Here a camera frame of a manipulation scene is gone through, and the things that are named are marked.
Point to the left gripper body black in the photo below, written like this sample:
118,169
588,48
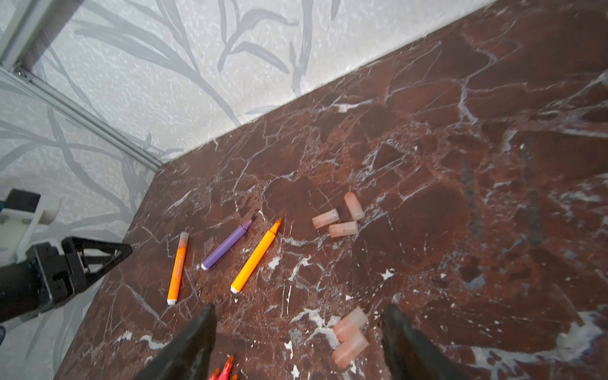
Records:
45,280

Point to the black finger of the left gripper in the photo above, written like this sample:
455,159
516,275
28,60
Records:
89,260

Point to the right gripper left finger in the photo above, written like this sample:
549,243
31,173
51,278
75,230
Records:
188,355

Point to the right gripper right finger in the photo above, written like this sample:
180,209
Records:
409,354

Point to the orange marker pen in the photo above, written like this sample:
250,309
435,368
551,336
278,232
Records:
175,282
255,258

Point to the purple marker pen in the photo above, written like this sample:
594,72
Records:
227,244

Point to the translucent pink pen cap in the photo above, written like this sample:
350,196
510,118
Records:
326,219

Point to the pink marker pen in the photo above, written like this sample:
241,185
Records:
215,375

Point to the red marker pen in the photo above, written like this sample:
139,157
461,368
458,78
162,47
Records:
225,374

